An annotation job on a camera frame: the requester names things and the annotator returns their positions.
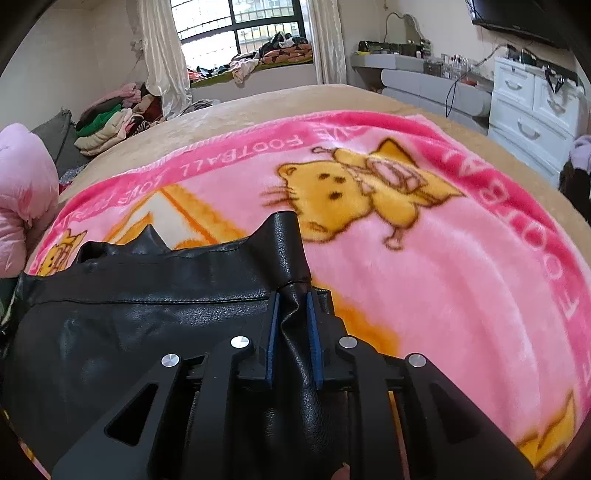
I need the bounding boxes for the black framed window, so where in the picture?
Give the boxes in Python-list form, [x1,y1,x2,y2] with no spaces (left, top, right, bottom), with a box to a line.
[170,0,311,70]

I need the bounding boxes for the pink cartoon fleece blanket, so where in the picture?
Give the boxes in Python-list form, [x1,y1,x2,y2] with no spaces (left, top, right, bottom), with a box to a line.
[28,111,590,474]

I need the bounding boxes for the black leather garment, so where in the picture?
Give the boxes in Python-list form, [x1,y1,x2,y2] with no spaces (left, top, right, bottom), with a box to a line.
[1,212,346,479]

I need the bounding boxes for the black wall television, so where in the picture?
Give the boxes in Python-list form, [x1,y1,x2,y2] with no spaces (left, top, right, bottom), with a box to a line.
[466,0,568,49]

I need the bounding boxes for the grey pillow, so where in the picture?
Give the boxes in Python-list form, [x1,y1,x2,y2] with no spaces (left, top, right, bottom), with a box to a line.
[32,109,90,178]

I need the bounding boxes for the clothes on window sill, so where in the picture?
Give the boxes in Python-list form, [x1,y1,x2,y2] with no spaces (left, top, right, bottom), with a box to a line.
[187,32,314,87]

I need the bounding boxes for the cream curtain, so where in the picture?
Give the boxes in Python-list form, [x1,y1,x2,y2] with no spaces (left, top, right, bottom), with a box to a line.
[308,0,348,85]
[137,0,192,120]

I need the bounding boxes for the cream left curtain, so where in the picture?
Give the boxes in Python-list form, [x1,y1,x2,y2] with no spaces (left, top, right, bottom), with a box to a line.
[137,0,192,120]

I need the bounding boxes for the cream right curtain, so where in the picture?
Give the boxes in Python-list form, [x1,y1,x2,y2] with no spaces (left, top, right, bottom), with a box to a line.
[308,0,348,85]

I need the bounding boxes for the beige bed with cover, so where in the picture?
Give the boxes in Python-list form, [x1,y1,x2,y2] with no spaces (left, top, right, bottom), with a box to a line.
[59,85,590,260]

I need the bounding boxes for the white drawer cabinet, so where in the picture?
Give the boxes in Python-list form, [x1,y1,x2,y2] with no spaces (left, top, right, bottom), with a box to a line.
[488,57,588,187]

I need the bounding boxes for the pile of folded clothes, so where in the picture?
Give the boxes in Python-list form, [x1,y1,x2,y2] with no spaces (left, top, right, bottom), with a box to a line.
[74,83,164,157]

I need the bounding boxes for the grey dressing table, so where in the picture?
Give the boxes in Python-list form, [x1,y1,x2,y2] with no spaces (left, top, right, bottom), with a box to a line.
[351,12,493,134]

